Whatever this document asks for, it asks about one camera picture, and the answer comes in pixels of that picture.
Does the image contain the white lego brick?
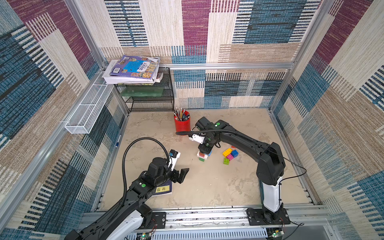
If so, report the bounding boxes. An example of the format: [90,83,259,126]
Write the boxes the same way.
[197,151,206,158]

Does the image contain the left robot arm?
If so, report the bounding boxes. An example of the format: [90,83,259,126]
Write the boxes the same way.
[65,158,190,240]

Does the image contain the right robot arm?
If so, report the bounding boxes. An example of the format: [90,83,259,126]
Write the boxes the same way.
[188,117,286,218]

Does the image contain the yellow lego brick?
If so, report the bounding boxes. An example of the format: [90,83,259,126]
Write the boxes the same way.
[223,148,233,158]

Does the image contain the lime green lego brick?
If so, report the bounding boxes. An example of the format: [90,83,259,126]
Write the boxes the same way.
[223,158,230,165]

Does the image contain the magenta lego brick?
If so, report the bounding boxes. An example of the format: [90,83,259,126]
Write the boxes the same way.
[226,154,234,161]

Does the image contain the dark blue notebook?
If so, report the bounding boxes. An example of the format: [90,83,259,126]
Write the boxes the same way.
[154,180,173,196]

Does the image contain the red pencil cup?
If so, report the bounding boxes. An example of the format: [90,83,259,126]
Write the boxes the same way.
[174,118,191,132]

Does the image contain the pencils in cup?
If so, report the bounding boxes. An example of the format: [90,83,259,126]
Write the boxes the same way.
[174,108,190,122]

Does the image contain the green tray on shelf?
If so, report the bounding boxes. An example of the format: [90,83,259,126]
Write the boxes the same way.
[120,87,164,98]

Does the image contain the stack of books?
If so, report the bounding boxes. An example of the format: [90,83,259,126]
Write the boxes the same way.
[102,55,164,85]

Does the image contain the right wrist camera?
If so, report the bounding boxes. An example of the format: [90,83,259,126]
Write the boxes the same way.
[189,134,205,144]

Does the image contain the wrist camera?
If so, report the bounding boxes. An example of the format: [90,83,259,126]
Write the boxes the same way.
[168,150,181,171]
[189,134,205,144]

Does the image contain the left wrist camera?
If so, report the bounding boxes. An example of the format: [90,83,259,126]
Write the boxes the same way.
[168,150,181,171]

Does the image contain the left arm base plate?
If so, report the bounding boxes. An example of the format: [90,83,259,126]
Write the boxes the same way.
[138,212,167,230]

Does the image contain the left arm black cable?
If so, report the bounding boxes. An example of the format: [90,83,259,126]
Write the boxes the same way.
[121,137,171,205]

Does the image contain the black wire shelf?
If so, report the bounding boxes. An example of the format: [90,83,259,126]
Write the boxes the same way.
[115,68,175,113]

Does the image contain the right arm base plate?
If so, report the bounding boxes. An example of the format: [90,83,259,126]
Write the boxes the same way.
[246,207,291,226]

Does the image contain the white wire basket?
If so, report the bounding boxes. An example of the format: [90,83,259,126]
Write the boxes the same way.
[65,84,113,134]

